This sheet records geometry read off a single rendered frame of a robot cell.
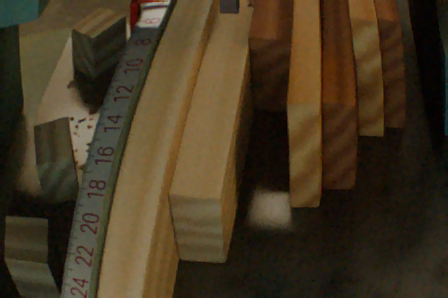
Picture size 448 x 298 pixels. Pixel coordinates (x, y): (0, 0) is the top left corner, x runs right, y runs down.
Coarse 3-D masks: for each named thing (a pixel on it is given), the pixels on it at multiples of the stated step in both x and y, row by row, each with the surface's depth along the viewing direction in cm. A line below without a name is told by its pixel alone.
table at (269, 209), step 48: (288, 144) 52; (384, 144) 52; (432, 144) 51; (240, 192) 50; (288, 192) 50; (336, 192) 49; (384, 192) 49; (432, 192) 48; (240, 240) 48; (288, 240) 47; (336, 240) 47; (384, 240) 46; (432, 240) 46; (192, 288) 45; (240, 288) 45; (288, 288) 45; (336, 288) 44; (384, 288) 44; (432, 288) 43
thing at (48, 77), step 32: (64, 32) 80; (128, 32) 78; (32, 64) 77; (64, 64) 76; (32, 96) 74; (64, 96) 73; (96, 96) 72; (32, 128) 70; (32, 160) 68; (0, 192) 65; (32, 192) 65; (0, 224) 63; (64, 224) 63; (0, 256) 60; (64, 256) 60; (0, 288) 57
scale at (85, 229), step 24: (168, 0) 53; (144, 24) 51; (144, 48) 49; (120, 72) 48; (120, 96) 46; (120, 120) 45; (96, 144) 44; (96, 168) 43; (96, 192) 42; (96, 216) 41; (72, 240) 40; (96, 240) 40; (72, 264) 39; (72, 288) 38
